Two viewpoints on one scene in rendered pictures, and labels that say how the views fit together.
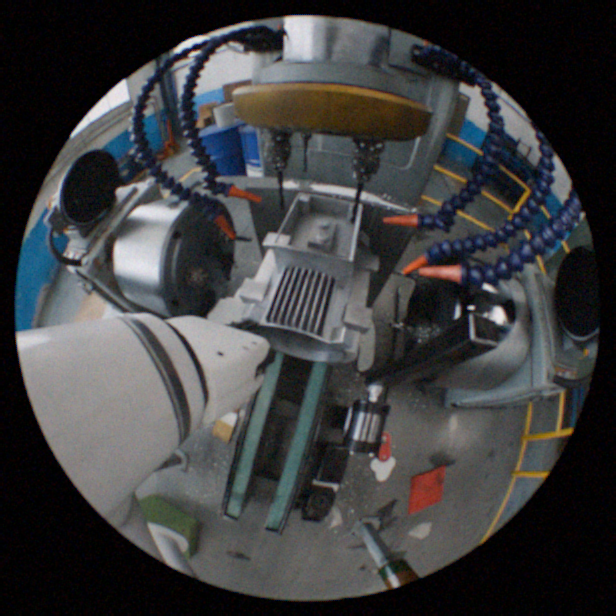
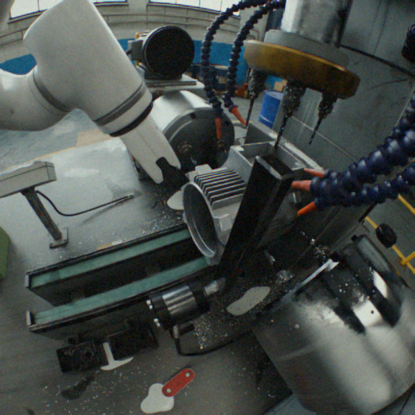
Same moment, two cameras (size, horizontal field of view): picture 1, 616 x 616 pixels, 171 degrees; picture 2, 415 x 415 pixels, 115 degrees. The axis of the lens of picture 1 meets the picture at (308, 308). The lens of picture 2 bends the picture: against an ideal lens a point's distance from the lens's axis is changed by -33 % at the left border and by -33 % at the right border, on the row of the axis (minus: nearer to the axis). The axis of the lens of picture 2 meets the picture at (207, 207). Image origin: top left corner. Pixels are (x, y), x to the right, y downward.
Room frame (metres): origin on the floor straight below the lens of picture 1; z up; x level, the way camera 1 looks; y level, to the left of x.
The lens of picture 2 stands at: (-0.09, -0.16, 1.32)
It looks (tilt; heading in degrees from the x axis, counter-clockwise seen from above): 46 degrees down; 42
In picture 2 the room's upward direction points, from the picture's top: 10 degrees clockwise
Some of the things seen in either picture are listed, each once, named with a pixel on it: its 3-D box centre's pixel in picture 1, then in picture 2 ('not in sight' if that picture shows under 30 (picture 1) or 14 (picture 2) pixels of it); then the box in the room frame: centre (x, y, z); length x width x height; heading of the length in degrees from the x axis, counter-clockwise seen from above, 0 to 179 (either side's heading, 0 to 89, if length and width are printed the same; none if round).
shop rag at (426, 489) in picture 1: (427, 490); not in sight; (-0.32, -0.36, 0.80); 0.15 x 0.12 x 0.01; 4
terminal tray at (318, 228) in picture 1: (320, 238); (264, 170); (0.22, -0.02, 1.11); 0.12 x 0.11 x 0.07; 167
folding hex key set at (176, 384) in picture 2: (383, 447); (178, 382); (-0.13, -0.20, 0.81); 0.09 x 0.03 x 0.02; 4
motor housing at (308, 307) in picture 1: (312, 292); (238, 207); (0.18, -0.01, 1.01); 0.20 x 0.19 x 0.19; 167
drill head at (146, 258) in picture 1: (160, 253); (180, 129); (0.26, 0.34, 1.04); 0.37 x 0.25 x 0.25; 77
